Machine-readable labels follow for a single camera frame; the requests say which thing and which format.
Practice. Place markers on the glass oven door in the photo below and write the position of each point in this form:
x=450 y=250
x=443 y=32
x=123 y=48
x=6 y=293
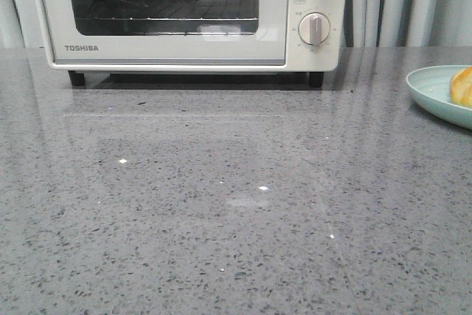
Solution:
x=169 y=47

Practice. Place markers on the light green plate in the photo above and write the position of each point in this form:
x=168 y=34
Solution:
x=429 y=88

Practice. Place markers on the white Toshiba toaster oven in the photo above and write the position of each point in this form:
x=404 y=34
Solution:
x=300 y=58

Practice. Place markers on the lower oven control knob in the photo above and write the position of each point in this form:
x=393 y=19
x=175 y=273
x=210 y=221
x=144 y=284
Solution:
x=314 y=28

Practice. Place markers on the golden bread roll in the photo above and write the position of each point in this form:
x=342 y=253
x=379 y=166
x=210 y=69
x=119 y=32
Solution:
x=460 y=88

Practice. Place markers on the metal wire oven rack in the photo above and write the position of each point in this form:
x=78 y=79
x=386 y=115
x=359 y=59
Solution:
x=168 y=17

